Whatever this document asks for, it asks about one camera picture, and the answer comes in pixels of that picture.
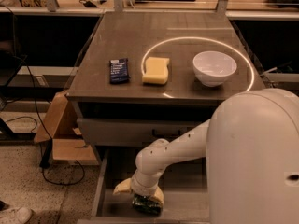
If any white shoe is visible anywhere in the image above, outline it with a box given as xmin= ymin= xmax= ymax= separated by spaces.
xmin=0 ymin=207 xmax=33 ymax=224

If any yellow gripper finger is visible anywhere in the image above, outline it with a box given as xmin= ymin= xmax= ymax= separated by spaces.
xmin=113 ymin=178 xmax=133 ymax=195
xmin=149 ymin=187 xmax=164 ymax=205

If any black floor cable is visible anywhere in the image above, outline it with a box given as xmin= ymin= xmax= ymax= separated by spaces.
xmin=0 ymin=4 xmax=86 ymax=187

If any green soda can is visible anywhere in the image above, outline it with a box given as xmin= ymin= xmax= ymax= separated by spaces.
xmin=132 ymin=194 xmax=162 ymax=216

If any dark blue snack bar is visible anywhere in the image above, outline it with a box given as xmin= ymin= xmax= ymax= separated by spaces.
xmin=109 ymin=58 xmax=130 ymax=84

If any black drawer handle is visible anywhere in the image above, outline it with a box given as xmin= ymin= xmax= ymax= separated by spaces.
xmin=151 ymin=129 xmax=181 ymax=139

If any yellow sponge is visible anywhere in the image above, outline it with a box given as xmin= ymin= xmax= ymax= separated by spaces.
xmin=142 ymin=57 xmax=170 ymax=85

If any grey drawer cabinet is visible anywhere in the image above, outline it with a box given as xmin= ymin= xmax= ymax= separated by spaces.
xmin=66 ymin=11 xmax=267 ymax=170

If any open grey middle drawer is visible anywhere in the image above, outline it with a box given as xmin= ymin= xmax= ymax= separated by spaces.
xmin=77 ymin=147 xmax=209 ymax=224

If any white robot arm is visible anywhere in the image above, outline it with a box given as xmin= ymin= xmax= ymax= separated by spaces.
xmin=114 ymin=89 xmax=299 ymax=224

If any grey upper drawer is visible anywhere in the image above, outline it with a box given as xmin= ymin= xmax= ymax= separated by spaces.
xmin=77 ymin=118 xmax=200 ymax=147

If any white bowl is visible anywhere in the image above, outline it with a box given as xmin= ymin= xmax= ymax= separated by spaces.
xmin=192 ymin=51 xmax=237 ymax=87

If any brown cardboard box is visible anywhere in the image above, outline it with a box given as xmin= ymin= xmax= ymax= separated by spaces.
xmin=34 ymin=91 xmax=99 ymax=165

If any dark side shelf unit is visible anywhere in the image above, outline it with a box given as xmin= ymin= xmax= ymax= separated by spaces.
xmin=0 ymin=40 xmax=78 ymax=142

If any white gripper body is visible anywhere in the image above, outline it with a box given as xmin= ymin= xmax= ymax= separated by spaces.
xmin=131 ymin=170 xmax=159 ymax=196

